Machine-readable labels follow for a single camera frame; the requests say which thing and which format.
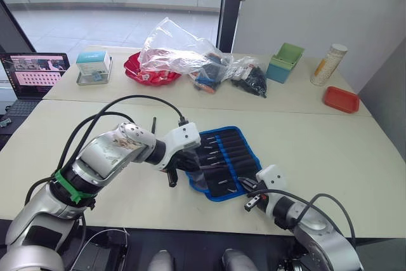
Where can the red plastic packet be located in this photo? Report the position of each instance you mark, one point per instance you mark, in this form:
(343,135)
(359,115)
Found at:
(152,77)

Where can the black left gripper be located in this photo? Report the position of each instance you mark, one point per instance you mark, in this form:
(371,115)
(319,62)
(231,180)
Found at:
(185,161)

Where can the black tool roll, blue trim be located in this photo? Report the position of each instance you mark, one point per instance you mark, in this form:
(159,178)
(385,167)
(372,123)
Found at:
(236,156)

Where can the silver rounded knee shape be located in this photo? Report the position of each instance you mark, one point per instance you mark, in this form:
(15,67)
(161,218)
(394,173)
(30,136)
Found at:
(161,261)
(236,261)

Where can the clear bottle of white beads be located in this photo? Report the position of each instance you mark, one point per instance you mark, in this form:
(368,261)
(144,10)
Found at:
(326,64)

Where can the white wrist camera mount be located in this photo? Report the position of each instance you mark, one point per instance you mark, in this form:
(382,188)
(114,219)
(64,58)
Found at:
(274,179)
(185,134)

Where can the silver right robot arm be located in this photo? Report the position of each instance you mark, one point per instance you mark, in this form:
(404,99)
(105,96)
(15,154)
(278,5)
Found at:
(320,236)

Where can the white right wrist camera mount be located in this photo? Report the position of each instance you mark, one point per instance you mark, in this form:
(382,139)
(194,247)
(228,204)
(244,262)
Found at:
(274,179)

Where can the black door frame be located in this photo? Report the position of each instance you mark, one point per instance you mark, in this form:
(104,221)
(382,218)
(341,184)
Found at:
(226,7)

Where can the clear bag of dark items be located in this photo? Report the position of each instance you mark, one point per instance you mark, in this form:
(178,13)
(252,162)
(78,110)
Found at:
(207,77)

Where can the small grey object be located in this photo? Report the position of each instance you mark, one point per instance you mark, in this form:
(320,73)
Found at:
(4,123)

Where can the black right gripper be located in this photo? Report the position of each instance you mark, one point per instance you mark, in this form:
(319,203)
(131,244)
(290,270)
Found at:
(259,193)

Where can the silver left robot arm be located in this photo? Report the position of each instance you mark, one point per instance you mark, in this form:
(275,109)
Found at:
(101,153)

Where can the red rectangular tray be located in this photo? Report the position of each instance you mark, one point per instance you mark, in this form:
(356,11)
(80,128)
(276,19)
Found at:
(341,99)

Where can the white and teal carton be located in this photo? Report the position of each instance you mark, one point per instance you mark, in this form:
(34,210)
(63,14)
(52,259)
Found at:
(92,61)

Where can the green and teal open box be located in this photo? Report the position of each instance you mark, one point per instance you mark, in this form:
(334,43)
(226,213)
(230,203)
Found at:
(282,68)

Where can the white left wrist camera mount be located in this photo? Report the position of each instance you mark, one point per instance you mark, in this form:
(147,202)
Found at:
(185,134)

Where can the large clear plastic bag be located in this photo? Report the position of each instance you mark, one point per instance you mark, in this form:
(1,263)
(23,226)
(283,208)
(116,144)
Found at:
(171,49)

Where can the short black upright rod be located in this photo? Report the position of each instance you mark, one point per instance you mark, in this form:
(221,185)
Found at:
(154,125)

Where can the open laptop computer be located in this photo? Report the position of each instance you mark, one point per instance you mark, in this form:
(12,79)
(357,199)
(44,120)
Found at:
(31,74)

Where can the clear bag of black parts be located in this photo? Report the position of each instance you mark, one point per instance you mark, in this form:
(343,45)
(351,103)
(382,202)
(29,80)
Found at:
(252,80)

